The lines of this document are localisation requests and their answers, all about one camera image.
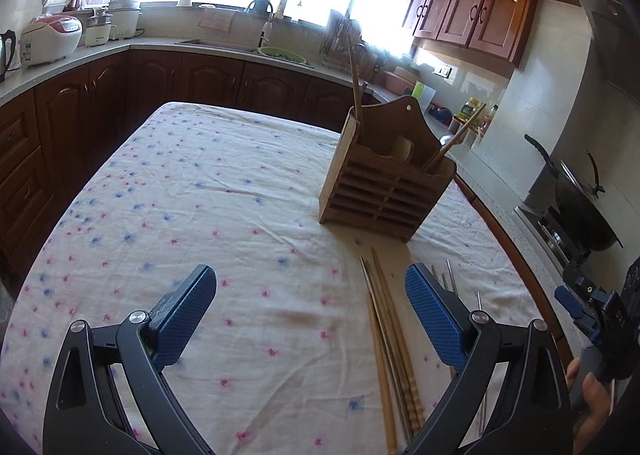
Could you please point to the pale dish soap bottle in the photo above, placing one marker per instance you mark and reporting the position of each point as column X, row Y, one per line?
column 283, row 6

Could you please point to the wooden base cabinets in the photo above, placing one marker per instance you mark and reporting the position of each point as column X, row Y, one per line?
column 150, row 80

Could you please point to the floral white tablecloth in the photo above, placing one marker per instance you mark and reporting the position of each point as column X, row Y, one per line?
column 225, row 195

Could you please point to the white red rice cooker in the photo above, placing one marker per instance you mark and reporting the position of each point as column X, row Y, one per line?
column 50, row 40

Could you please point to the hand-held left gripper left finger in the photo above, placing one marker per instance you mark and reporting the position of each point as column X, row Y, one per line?
column 182, row 315

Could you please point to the steel sink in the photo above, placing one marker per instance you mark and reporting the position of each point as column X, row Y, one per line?
column 215, row 45

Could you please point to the blue plastic container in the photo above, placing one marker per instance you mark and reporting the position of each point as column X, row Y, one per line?
column 441, row 115

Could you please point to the grey stone countertop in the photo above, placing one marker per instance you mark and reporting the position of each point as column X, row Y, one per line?
column 495, row 195

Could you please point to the large white cooker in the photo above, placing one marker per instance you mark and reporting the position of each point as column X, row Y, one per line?
column 125, row 17

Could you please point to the row of seasoning jars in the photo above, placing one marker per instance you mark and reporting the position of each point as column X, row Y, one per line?
column 465, row 132

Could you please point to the chrome faucet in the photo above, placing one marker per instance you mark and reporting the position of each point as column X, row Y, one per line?
column 266, row 30

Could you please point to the wooden wall cabinets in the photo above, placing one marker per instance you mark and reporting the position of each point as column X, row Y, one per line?
column 480, row 15

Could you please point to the wok lid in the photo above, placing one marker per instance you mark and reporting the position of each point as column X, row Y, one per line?
column 597, row 185

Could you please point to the small white electric steamer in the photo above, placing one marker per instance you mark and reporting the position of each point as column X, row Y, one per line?
column 100, row 32

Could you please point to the gas stove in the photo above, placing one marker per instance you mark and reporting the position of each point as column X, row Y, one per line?
column 550, row 235

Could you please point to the white dishcloth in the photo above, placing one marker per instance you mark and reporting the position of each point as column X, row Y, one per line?
column 215, row 19

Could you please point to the green colander basin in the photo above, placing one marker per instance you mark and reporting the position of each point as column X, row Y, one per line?
column 282, row 55

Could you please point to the range hood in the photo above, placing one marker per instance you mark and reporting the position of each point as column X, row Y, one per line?
column 610, row 30

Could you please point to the black wok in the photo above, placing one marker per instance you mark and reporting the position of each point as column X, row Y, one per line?
column 580, row 215

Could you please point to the small metal pot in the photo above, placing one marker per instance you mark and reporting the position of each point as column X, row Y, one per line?
column 77, row 1

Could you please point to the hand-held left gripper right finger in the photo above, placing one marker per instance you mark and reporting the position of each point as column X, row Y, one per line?
column 435, row 315

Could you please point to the green yellow bottle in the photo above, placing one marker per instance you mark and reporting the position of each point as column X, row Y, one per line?
column 470, row 109

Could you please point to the pink storage container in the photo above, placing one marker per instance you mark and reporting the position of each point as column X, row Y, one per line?
column 399, row 81

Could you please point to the paper towel roll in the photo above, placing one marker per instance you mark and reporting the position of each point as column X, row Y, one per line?
column 55, row 1

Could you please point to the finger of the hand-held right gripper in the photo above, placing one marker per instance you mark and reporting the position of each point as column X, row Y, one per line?
column 565, row 299
column 574, row 275

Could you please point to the wooden utensil holder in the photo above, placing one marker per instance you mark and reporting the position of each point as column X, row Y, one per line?
column 380, row 195

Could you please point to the translucent cutting board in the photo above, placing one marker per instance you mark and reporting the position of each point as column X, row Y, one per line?
column 424, row 96

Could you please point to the dish rack with utensils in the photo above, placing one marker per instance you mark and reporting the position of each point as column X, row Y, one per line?
column 340, row 35

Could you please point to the steel electric kettle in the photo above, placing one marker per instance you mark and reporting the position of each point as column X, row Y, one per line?
column 6, row 55

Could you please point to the person's right hand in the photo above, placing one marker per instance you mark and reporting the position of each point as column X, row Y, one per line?
column 597, row 400

